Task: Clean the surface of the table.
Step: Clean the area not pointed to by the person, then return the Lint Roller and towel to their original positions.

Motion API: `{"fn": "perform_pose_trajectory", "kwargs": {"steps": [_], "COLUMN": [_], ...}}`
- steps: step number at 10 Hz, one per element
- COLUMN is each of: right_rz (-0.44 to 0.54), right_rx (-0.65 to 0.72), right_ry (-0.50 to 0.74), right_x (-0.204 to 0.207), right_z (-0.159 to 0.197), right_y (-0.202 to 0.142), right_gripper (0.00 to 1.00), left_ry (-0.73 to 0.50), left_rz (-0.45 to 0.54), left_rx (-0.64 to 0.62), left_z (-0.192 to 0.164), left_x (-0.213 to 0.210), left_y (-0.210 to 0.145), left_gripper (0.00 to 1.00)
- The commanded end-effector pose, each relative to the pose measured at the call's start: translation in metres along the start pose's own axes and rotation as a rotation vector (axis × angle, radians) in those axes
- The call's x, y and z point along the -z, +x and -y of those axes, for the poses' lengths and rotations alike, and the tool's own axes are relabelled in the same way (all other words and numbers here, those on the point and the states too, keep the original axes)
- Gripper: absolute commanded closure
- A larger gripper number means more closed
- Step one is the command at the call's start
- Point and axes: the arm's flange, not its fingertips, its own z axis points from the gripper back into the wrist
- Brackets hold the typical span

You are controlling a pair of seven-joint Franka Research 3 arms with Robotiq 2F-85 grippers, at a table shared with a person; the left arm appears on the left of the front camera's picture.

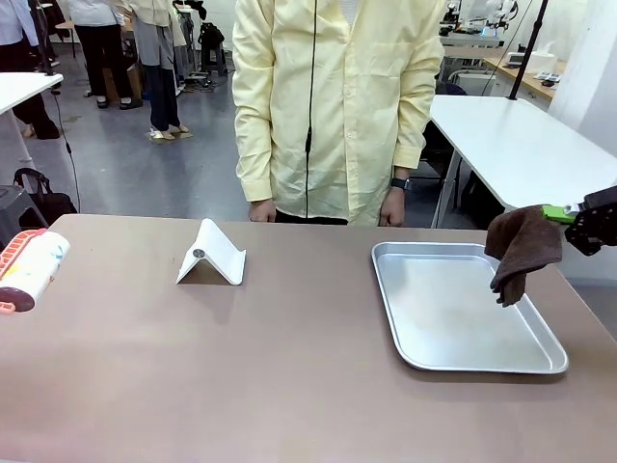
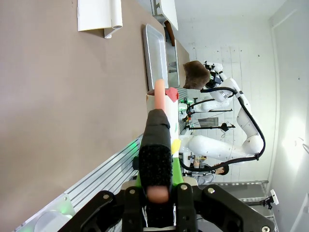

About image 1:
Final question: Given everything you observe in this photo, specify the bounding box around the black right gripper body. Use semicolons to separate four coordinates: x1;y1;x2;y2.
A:
581;185;617;218

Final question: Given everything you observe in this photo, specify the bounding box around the brown towel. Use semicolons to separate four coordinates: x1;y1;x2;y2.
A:
484;204;565;309

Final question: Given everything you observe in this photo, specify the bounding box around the person's left hand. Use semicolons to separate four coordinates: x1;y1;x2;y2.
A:
379;188;407;229

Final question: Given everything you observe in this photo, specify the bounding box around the person's right hand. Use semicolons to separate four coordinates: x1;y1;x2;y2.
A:
247;199;278;224

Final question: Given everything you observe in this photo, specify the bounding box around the white table with grey legs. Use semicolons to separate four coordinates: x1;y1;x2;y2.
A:
427;94;617;231

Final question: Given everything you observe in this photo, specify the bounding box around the silver metal tray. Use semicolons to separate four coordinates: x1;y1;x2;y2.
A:
370;240;571;375

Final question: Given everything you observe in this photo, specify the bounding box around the wooden top workbench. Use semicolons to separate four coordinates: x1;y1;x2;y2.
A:
481;55;556;103

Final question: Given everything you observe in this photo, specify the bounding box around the white tissue box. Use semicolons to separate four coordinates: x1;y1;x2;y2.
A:
531;41;568;74

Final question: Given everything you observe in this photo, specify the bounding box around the black stand pole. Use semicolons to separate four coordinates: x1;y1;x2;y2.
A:
509;0;550;102

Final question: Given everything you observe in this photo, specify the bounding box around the person in yellow coat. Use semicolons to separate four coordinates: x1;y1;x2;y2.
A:
231;0;446;228

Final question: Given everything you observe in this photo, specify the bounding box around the white folded lint roller stand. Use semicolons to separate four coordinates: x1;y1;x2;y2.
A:
174;217;248;286

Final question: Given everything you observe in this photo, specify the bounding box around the black step stool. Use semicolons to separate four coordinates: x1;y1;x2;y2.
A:
198;20;228;78

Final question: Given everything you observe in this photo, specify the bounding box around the bystander in grey apron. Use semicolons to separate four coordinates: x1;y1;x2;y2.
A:
125;0;193;142

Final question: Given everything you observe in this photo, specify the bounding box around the bystander in black trousers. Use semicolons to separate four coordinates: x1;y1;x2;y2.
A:
66;0;145;111

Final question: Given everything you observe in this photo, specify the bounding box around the black backpack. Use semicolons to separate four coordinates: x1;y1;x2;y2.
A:
13;167;79;229

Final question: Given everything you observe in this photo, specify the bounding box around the grey plastic stool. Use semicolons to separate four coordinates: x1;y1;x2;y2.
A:
0;184;50;252

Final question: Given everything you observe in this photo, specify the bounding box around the bystander in dark wide trousers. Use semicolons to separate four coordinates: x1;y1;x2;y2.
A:
0;0;67;142

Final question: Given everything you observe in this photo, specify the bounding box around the small white table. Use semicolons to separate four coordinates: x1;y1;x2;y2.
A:
0;71;66;163

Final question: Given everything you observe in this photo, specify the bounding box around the thin black cord on shirt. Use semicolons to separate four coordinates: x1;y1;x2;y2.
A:
305;0;320;219

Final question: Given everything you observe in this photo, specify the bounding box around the thin black hanging cable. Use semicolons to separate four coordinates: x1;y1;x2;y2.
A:
46;71;83;214

